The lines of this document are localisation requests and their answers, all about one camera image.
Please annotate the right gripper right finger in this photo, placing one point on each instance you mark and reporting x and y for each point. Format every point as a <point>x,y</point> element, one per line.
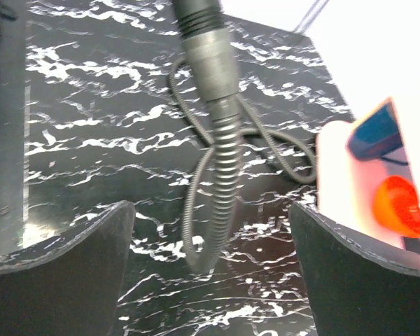
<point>356,284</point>

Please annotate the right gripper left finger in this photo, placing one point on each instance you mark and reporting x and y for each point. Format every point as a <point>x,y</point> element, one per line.
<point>68,284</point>

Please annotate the black hose fitting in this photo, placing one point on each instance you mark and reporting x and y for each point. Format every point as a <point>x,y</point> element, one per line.
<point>206,41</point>

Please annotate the pink three-tier shelf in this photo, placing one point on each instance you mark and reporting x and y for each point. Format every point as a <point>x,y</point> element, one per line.
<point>376,198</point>

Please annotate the dark blue cup lower shelf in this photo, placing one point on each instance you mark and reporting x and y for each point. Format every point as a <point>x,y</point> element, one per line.
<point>377,135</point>

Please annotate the black marble mat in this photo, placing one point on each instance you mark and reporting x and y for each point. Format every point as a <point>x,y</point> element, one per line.
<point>102,127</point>

